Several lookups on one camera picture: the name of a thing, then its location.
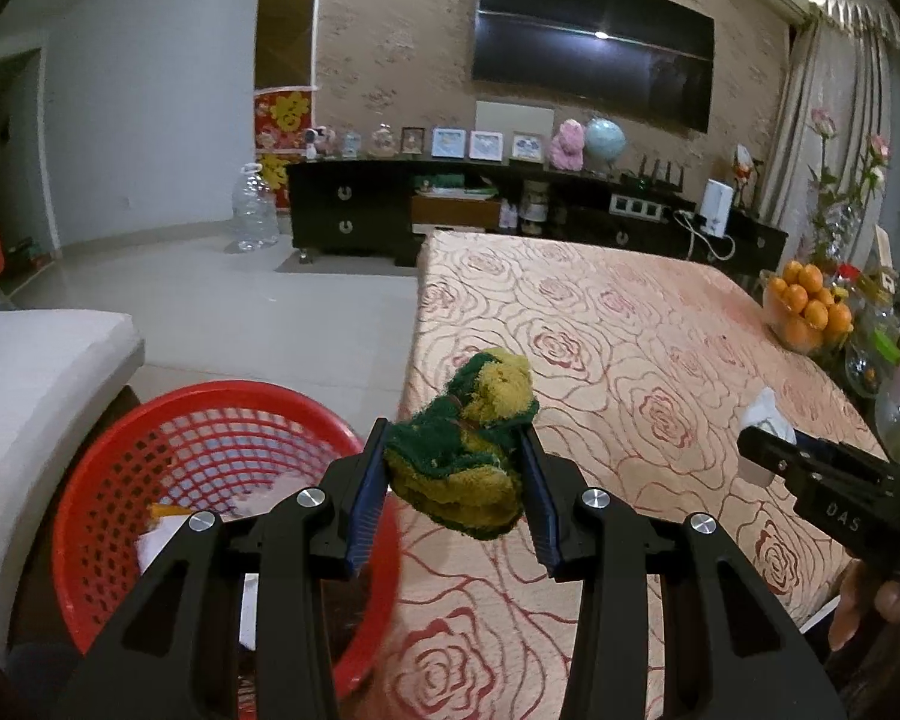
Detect white cable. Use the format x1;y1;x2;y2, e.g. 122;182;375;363
671;210;736;260

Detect red mesh plastic basket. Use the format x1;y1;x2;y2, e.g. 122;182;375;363
51;381;398;698

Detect white cushioned sofa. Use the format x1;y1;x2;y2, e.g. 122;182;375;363
0;311;147;620

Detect wooden drawer box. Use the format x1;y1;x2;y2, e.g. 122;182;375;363
411;193;500;232

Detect white upright box device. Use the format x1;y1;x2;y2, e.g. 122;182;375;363
705;178;734;235

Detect pink artificial flowers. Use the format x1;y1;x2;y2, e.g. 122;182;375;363
806;106;893;256

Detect glass vase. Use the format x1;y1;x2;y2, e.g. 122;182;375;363
817;195;863;271

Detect green yellow cloth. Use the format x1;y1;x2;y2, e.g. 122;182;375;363
384;349;539;539

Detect clear glass bowl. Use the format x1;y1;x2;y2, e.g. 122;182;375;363
874;367;900;466

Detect glass fruit bowl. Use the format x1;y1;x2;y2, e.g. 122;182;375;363
763;292;852;357

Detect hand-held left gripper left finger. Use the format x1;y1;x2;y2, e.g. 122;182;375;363
52;418;391;720

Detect black television cabinet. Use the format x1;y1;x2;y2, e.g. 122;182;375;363
289;157;788;271

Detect person's right hand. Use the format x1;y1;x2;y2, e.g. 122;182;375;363
829;561;900;644

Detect beige curtain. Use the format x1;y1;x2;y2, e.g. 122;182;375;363
776;0;900;278

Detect green package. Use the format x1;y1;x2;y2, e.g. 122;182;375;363
412;174;496;200

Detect red festive wall poster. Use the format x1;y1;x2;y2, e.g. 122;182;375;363
259;154;293;207
253;86;316;155

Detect white tissue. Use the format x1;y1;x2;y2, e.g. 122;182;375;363
739;388;796;485

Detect blue desk globe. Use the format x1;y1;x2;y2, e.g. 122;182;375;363
585;118;627;166

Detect cream storage jar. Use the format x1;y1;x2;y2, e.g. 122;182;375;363
521;184;550;233

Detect large clear water bottle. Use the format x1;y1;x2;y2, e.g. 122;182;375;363
230;163;281;252

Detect pink plush toy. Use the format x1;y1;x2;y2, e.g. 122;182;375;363
551;118;587;170

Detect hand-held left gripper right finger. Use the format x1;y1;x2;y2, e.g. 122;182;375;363
516;426;848;720

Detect black wireless router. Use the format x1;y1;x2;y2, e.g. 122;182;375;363
621;154;683;188

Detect white rectangular panel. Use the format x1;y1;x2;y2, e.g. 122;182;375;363
476;100;554;140

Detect rose pattern table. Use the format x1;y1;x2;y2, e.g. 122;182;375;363
379;229;890;720

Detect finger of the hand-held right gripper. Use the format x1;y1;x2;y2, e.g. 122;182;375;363
736;426;887;494

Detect white paper napkin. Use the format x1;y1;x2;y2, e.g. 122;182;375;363
136;519;196;575

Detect bowl of oranges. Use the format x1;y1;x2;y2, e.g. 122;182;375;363
765;261;854;350

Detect black wall television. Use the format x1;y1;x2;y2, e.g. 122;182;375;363
471;0;717;134

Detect red white figurine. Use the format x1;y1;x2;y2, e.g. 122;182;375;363
731;142;762;211

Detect glass jar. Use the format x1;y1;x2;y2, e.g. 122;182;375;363
844;262;900;398

